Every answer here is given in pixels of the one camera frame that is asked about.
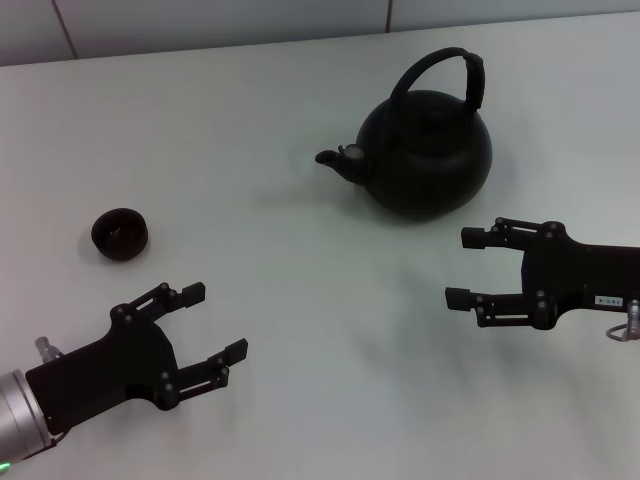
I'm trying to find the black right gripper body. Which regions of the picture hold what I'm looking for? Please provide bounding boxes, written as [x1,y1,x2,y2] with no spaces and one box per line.
[519,230,640,330]

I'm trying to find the silver right gripper cable connector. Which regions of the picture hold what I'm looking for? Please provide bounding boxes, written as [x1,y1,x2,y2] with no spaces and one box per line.
[605,298,640,344]

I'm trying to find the silver gripper cable connector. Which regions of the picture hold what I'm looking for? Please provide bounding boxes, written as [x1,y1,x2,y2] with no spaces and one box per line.
[605,298,640,344]
[33,336,64,364]

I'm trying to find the small black teacup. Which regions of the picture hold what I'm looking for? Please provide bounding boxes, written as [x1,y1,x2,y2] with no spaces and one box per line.
[90,207,151,261]

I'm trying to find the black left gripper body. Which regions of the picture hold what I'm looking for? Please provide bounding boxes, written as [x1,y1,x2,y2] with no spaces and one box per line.
[24,304,181,436]

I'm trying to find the black round teapot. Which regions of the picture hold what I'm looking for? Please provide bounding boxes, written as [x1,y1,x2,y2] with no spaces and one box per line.
[314,46,494,225]

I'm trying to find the silver left gripper cable connector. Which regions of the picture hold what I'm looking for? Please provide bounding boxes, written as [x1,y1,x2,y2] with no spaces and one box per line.
[33,336,64,364]

